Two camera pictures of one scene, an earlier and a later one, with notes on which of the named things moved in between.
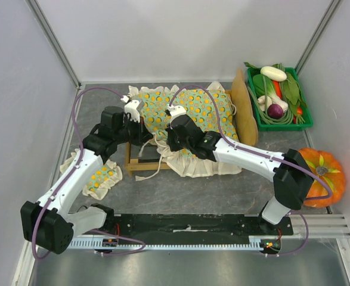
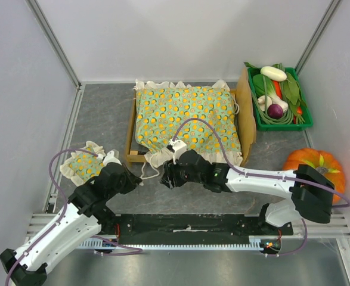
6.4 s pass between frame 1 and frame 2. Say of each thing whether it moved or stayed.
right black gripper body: moved
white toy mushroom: stayed
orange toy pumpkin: stayed
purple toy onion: stayed
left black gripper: moved
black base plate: stayed
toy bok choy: stayed
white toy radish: stayed
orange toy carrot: stayed
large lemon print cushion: moved
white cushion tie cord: moved
